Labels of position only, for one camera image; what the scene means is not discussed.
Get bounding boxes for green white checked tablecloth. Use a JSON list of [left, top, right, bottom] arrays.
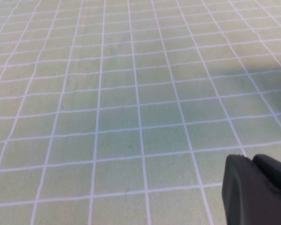
[[0, 0, 281, 225]]

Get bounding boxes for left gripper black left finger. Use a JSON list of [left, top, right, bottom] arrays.
[[222, 153, 281, 225]]

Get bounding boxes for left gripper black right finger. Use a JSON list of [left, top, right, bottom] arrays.
[[251, 153, 281, 200]]

